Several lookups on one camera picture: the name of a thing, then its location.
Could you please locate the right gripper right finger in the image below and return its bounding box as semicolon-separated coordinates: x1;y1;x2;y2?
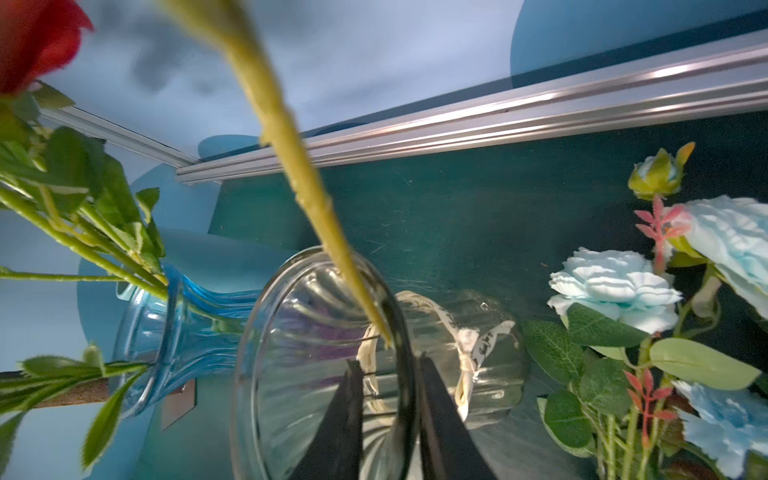
417;355;496;480

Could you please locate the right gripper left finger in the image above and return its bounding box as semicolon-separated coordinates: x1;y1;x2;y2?
289;361;364;480

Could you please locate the clear ribbed glass vase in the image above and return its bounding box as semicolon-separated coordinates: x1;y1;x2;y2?
230;245;529;480

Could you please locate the purple ribbed glass vase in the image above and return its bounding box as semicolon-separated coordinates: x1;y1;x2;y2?
110;265;261;419

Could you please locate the blue rose stem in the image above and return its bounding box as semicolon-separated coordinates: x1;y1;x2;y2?
522;143;767;479

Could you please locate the blue carnation stem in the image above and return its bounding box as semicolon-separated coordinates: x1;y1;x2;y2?
673;380;767;479

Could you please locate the blue flower bunch purple vase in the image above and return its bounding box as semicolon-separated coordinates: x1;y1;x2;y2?
1;1;168;469

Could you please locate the pink rose stem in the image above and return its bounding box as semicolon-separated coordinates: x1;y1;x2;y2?
161;1;394;346

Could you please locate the aluminium frame back bar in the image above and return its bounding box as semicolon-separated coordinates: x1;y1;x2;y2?
175;29;768;184

